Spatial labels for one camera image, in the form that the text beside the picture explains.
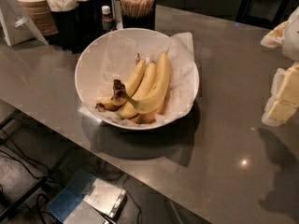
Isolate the bottom orange-yellow banana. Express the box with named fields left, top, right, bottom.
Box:
left=130, top=102, right=164, bottom=124

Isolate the black metal floor frame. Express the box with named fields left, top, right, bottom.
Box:
left=0, top=107, right=49, bottom=222

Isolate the black holder of white packets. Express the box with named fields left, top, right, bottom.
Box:
left=47, top=0, right=97, bottom=50

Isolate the small brown glass bottle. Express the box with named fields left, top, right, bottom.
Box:
left=102, top=6, right=114, bottom=31

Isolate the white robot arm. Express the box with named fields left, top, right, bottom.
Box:
left=261, top=7, right=299, bottom=127

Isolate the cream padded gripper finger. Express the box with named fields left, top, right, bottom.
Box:
left=262, top=63, right=299, bottom=127

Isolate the white paper bowl liner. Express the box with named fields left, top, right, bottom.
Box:
left=83, top=32, right=196, bottom=128

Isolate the stack of paper cups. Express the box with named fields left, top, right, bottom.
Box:
left=18, top=0, right=58, bottom=36

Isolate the white ceramic bowl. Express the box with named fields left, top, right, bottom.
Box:
left=74, top=27, right=200, bottom=132

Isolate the blue and silver floor device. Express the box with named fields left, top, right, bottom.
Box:
left=48, top=170, right=127, bottom=224

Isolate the yellow banana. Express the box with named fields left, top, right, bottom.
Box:
left=95, top=55, right=146, bottom=112
left=116, top=62, right=157, bottom=119
left=119, top=51, right=171, bottom=114

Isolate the black holder of wooden stirrers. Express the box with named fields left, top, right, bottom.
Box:
left=120, top=0, right=155, bottom=30

